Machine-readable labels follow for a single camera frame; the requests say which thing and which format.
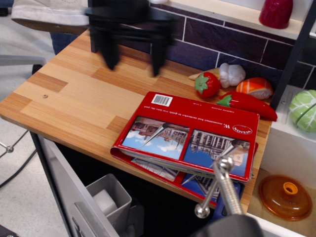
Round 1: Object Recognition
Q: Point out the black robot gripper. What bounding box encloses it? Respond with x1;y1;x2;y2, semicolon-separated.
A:
85;0;176;77

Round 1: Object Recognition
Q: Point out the red spiral-bound picture book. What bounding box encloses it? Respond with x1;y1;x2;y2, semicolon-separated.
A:
110;92;259;198

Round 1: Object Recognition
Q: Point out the open grey cabinet door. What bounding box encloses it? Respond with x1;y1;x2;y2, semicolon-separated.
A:
38;135;118;237

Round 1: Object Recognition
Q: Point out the red toy tomato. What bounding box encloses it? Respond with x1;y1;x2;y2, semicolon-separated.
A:
195;72;221;98

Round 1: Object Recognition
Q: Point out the tan toy bread piece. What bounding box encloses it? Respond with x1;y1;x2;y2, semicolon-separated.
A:
189;68;220;80

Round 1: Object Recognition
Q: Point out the white toy garlic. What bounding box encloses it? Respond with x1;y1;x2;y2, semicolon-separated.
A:
220;63;246;88

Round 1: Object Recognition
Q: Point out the red toy chili pepper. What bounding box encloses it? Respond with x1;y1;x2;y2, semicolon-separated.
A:
217;91;277;121

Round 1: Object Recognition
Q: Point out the light wooden shelf board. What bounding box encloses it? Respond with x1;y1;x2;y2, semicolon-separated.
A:
165;0;303;40

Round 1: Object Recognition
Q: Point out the orange salmon sushi toy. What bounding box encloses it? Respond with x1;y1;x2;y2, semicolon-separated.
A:
236;77;274;100

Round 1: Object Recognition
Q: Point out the magenta cup on shelf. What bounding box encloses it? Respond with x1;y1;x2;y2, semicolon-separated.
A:
259;0;293;29

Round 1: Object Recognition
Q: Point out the silver metal clamp screw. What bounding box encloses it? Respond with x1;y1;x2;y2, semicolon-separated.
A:
195;156;234;219

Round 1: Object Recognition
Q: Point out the grey plastic bin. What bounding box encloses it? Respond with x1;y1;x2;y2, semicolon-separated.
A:
86;174;131;232

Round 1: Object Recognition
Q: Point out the white block in bin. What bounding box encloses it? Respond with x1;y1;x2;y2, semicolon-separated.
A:
93;189;117;216

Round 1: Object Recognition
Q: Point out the green toy cabbage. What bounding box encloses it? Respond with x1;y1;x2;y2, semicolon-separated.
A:
288;90;316;132

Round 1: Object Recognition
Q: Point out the blue clamp body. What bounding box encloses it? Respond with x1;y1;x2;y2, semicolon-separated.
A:
210;182;244;222

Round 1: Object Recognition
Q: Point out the orange transparent pot lid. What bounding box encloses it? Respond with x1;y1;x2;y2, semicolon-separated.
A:
259;175;313;221

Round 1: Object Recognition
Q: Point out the black floor cable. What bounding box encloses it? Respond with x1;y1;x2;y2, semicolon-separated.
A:
0;130;38;190

